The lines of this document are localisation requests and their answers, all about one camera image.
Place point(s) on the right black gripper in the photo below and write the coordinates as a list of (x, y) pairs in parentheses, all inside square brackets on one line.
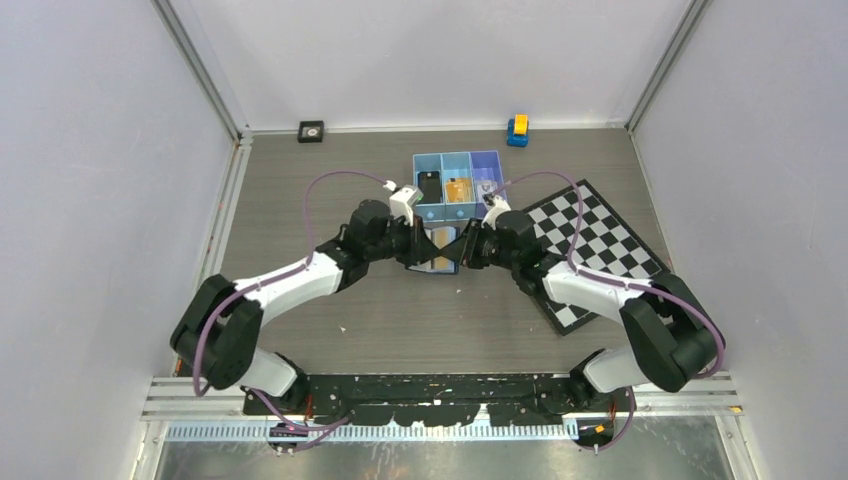
[(465, 248)]

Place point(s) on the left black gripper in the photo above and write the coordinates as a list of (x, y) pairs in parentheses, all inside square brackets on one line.
[(418, 247)]

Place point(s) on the gold cards stack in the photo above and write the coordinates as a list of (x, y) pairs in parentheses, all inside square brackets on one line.
[(459, 190)]

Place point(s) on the blue three-compartment organizer tray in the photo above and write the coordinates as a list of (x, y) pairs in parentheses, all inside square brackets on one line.
[(473, 164)]

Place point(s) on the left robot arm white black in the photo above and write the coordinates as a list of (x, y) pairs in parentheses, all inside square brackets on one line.
[(218, 333)]

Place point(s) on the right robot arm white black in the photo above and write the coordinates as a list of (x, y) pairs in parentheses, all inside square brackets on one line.
[(670, 339)]

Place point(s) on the silver VIP cards stack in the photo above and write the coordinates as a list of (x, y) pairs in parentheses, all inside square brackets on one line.
[(484, 187)]

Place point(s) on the black cards stack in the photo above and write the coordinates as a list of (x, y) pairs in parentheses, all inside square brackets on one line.
[(430, 184)]

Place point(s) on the blue and yellow toy car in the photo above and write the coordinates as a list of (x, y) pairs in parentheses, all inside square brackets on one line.
[(518, 131)]

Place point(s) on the black and white checkerboard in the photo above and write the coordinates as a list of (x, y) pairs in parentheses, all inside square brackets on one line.
[(606, 242)]

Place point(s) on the small black square box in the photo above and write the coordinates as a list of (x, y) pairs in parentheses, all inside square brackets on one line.
[(311, 131)]

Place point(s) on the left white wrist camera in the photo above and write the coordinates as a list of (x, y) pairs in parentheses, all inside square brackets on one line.
[(402, 200)]

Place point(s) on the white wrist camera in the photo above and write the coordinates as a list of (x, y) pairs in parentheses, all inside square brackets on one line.
[(402, 200), (495, 205)]

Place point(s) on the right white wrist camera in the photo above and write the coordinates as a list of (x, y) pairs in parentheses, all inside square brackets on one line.
[(495, 205)]

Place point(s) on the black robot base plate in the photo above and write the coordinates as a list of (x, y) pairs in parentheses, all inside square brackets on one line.
[(437, 400)]

